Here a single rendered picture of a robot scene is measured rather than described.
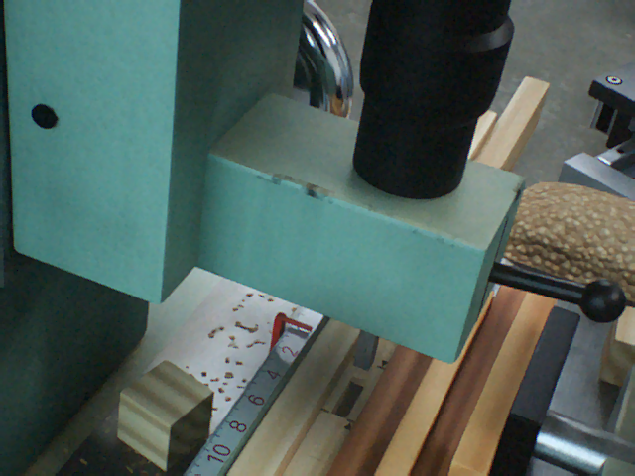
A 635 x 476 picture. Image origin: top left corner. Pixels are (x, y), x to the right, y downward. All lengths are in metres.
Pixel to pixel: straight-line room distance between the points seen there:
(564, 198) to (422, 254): 0.31
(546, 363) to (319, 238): 0.13
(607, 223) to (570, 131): 2.05
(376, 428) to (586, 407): 0.16
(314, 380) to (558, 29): 2.78
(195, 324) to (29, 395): 0.18
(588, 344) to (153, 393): 0.27
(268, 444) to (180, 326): 0.29
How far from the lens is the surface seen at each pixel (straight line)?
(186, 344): 0.82
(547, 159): 2.70
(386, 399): 0.59
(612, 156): 1.19
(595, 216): 0.79
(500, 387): 0.57
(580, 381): 0.71
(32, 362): 0.67
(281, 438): 0.55
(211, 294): 0.86
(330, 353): 0.60
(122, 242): 0.53
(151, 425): 0.72
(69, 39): 0.49
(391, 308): 0.53
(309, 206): 0.51
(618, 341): 0.69
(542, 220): 0.78
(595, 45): 3.28
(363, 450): 0.56
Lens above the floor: 1.35
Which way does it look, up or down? 37 degrees down
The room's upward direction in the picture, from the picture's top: 10 degrees clockwise
